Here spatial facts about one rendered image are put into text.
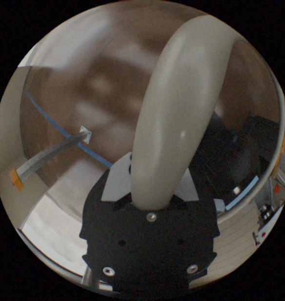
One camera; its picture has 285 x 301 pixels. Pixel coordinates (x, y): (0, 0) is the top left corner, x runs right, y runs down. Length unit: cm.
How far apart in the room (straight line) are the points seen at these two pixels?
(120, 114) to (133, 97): 23
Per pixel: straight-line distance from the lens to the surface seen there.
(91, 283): 80
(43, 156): 95
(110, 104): 109
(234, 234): 618
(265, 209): 84
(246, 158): 77
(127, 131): 104
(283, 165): 162
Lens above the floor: 97
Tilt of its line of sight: 65 degrees down
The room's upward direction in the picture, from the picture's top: 168 degrees counter-clockwise
